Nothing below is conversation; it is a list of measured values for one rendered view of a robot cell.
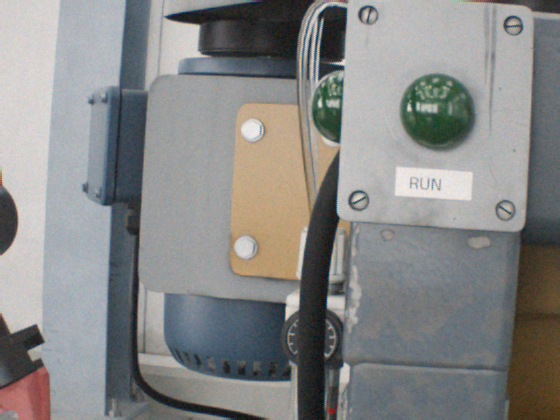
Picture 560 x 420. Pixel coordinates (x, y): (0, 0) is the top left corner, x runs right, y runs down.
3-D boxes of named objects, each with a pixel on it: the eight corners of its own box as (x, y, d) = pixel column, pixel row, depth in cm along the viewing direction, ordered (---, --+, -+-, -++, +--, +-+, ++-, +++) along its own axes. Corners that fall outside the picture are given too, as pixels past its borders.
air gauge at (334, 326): (277, 367, 76) (281, 305, 76) (282, 362, 78) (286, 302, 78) (340, 372, 76) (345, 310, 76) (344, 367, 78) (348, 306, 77)
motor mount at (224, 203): (132, 292, 97) (144, 72, 96) (154, 284, 103) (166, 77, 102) (516, 320, 92) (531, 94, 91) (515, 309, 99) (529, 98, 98)
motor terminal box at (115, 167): (95, 238, 98) (104, 84, 97) (79, 227, 108) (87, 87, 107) (200, 241, 100) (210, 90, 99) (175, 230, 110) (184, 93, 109)
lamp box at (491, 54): (335, 221, 51) (347, -7, 51) (348, 215, 56) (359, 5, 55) (524, 233, 50) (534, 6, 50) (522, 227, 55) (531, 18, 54)
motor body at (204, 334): (140, 375, 101) (156, 53, 100) (185, 348, 116) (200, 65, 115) (333, 393, 99) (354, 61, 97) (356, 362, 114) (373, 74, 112)
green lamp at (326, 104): (302, 141, 52) (306, 66, 52) (313, 142, 55) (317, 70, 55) (367, 145, 52) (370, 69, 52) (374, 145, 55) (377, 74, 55)
